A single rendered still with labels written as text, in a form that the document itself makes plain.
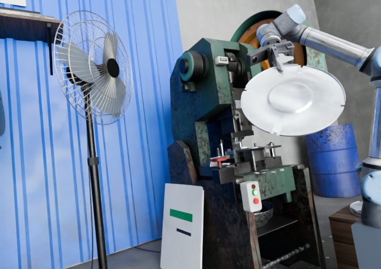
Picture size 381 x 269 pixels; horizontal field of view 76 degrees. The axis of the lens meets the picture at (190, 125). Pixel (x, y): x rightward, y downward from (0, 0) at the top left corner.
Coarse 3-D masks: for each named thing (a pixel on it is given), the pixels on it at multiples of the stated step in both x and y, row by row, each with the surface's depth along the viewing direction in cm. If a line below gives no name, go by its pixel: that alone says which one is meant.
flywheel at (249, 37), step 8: (256, 24) 183; (248, 32) 191; (256, 32) 185; (240, 40) 199; (248, 40) 194; (256, 40) 189; (288, 40) 165; (296, 48) 156; (304, 48) 154; (296, 56) 157; (304, 56) 153; (264, 64) 179; (304, 64) 153
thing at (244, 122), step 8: (232, 88) 156; (240, 96) 158; (240, 104) 157; (240, 112) 156; (224, 120) 159; (232, 120) 152; (240, 120) 151; (248, 120) 154; (224, 128) 160; (232, 128) 153; (240, 128) 150; (248, 128) 153
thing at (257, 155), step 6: (240, 150) 149; (246, 150) 144; (252, 150) 140; (258, 150) 146; (246, 156) 147; (252, 156) 143; (258, 156) 145; (252, 162) 143; (258, 162) 144; (264, 162) 147; (252, 168) 144; (258, 168) 144; (264, 168) 146
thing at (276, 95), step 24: (264, 72) 84; (288, 72) 81; (312, 72) 78; (264, 96) 77; (288, 96) 74; (312, 96) 72; (336, 96) 70; (264, 120) 72; (288, 120) 70; (312, 120) 67
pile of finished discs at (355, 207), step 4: (352, 204) 144; (356, 204) 143; (360, 204) 142; (352, 208) 136; (356, 208) 136; (360, 208) 135; (352, 212) 136; (356, 212) 132; (360, 212) 131; (360, 216) 130
